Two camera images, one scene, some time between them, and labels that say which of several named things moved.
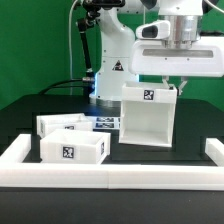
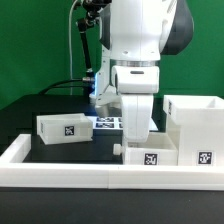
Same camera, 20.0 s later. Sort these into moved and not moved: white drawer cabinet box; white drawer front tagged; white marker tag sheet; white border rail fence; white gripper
Moved: white gripper; white drawer cabinet box; white drawer front tagged
Not moved: white marker tag sheet; white border rail fence
